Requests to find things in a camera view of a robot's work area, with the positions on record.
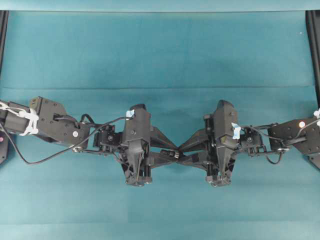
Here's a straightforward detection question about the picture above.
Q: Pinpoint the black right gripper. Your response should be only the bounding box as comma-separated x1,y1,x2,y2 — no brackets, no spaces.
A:
176,114,267,187

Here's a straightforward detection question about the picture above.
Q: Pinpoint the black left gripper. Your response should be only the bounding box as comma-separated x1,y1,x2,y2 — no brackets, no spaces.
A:
93,125,178,187

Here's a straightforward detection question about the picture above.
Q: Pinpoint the dark metal threaded shaft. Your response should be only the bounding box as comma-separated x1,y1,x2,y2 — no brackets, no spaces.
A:
160,149,180,159

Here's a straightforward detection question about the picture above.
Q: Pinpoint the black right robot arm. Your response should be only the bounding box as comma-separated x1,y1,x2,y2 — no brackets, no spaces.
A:
178,109,320,187

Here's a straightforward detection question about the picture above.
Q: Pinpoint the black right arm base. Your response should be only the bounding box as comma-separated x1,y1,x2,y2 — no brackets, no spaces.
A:
303,153,320,171

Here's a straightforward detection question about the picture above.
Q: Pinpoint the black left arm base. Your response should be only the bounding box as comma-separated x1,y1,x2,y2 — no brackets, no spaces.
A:
0,131,9,164

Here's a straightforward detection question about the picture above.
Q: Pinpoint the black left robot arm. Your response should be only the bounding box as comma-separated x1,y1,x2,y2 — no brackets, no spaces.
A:
0,96,180,187

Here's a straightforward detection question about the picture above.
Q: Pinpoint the teal table cloth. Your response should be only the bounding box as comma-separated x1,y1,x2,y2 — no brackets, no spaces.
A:
0,11,320,240

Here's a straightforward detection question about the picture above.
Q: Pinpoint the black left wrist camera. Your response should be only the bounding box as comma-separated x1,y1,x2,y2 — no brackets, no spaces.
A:
121,103,151,147

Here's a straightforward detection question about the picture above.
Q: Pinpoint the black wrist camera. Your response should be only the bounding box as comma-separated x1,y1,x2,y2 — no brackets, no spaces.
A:
121,103,151,147
213,100,238,149

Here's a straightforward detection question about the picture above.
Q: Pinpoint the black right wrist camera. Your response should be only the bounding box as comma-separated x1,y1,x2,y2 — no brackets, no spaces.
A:
213,100,238,149

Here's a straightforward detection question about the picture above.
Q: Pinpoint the black left camera cable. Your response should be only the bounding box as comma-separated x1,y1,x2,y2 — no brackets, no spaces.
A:
9,113,133,166

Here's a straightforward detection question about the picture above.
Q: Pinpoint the black right frame rail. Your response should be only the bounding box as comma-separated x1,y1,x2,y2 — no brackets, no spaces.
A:
305,9,320,107

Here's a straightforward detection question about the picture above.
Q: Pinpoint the black frame rail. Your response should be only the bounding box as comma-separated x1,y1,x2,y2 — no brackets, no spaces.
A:
305,9,320,107
0,10,9,72

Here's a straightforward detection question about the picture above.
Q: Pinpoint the black left frame rail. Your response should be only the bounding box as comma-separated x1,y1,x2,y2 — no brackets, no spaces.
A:
0,10,9,72

